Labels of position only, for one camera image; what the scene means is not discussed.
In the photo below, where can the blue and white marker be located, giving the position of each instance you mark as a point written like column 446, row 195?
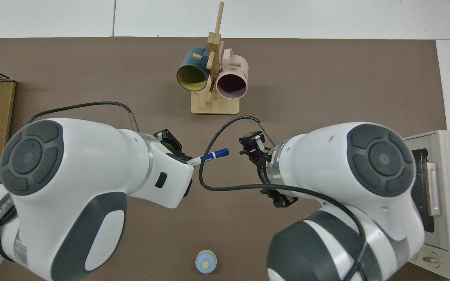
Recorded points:
column 217, row 153

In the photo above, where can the brown table cloth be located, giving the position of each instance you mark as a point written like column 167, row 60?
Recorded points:
column 326, row 78

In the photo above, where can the pink mug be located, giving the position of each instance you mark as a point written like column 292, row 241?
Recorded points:
column 234, row 72

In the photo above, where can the wooden cup stand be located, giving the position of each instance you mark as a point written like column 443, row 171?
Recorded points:
column 221, row 107

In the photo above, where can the small blue round bell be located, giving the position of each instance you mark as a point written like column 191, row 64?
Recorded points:
column 205, row 262

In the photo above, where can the teal mug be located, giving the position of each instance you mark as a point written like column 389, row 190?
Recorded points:
column 190, row 64

